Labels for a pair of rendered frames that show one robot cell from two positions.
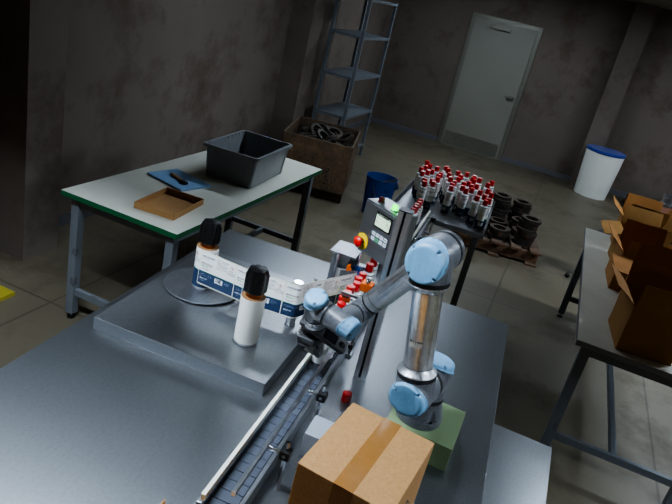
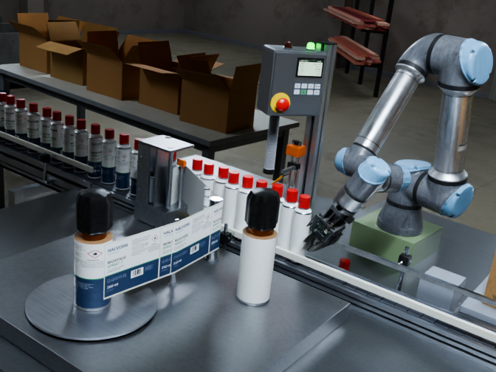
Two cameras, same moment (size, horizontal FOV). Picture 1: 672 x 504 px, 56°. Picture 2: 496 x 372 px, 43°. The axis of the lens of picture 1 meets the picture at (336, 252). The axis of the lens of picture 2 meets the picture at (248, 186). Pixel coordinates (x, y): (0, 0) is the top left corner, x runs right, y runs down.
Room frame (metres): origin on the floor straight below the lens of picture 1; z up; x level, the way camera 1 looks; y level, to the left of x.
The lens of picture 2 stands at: (1.48, 1.62, 1.72)
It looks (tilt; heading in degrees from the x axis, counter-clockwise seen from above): 20 degrees down; 292
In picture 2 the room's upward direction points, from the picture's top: 6 degrees clockwise
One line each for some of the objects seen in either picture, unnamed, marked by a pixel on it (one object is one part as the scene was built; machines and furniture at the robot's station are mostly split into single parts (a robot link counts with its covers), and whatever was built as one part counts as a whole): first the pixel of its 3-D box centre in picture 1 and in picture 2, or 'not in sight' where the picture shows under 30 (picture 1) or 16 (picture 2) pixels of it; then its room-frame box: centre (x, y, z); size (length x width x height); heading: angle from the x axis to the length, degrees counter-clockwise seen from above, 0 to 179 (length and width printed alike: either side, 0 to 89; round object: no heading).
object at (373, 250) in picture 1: (385, 231); (291, 80); (2.07, -0.15, 1.38); 0.17 x 0.10 x 0.19; 42
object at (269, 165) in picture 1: (247, 158); not in sight; (4.16, 0.73, 0.91); 0.60 x 0.40 x 0.22; 166
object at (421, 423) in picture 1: (422, 403); (401, 213); (1.72, -0.38, 0.97); 0.15 x 0.15 x 0.10
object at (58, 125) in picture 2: not in sight; (57, 137); (3.04, -0.28, 0.98); 0.05 x 0.05 x 0.20
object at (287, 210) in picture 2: not in sight; (288, 221); (2.00, -0.05, 0.98); 0.05 x 0.05 x 0.20
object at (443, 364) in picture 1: (432, 374); (410, 180); (1.71, -0.38, 1.09); 0.13 x 0.12 x 0.14; 153
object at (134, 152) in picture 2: not in sight; (138, 167); (2.61, -0.19, 0.98); 0.05 x 0.05 x 0.20
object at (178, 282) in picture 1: (202, 285); (92, 303); (2.29, 0.50, 0.89); 0.31 x 0.31 x 0.01
